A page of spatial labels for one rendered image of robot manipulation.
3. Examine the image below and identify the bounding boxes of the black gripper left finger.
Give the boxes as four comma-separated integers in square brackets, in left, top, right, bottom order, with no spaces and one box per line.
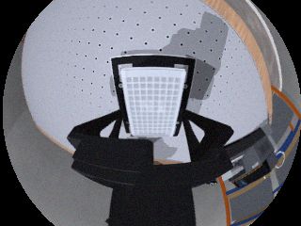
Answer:
[71,109,123,137]

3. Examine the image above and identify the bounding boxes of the black rectangular pad with white corner marks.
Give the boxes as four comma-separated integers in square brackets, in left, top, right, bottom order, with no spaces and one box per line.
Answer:
[110,54,197,137]

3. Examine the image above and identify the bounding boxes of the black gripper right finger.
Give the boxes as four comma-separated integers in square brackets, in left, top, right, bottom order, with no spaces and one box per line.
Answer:
[182,109,234,162]

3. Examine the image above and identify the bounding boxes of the grey perforated base plate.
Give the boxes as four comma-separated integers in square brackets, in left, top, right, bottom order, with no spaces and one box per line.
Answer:
[22,0,268,152]

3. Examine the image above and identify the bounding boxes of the white multi-well plate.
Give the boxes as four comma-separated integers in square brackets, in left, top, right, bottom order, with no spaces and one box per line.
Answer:
[120,67,186,137]

